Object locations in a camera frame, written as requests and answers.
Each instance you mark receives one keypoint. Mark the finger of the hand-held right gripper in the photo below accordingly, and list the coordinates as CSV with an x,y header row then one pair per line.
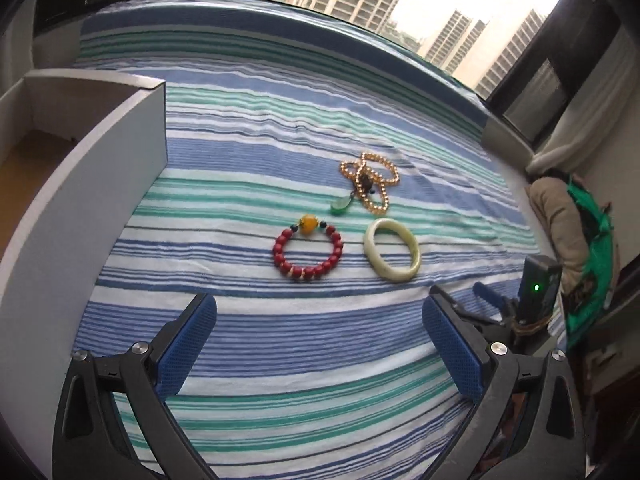
x,y
490,296
487,326

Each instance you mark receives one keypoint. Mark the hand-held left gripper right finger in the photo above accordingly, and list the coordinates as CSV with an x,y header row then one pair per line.
x,y
452,350

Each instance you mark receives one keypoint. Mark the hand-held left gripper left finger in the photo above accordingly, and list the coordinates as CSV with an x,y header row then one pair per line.
x,y
187,345

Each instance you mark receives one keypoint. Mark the pale jade bangle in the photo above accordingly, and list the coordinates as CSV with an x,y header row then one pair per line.
x,y
372,260

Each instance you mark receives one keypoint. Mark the white cardboard box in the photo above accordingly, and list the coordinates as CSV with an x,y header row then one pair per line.
x,y
85,210

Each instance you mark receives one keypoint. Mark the green bag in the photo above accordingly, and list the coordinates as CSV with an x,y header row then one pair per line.
x,y
597,260

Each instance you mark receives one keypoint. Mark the beige cloth bundle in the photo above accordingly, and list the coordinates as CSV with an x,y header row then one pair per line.
x,y
555,220

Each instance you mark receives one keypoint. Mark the white curtain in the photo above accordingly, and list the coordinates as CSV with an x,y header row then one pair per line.
x,y
575,130

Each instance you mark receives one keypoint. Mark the slim tower building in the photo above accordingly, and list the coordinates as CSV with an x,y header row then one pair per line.
x,y
452,40
510,55

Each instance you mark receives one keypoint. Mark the striped blue green blanket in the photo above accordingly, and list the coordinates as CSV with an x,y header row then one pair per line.
x,y
300,110

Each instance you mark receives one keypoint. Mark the dark window frame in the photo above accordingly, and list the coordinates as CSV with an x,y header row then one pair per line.
x,y
575,35

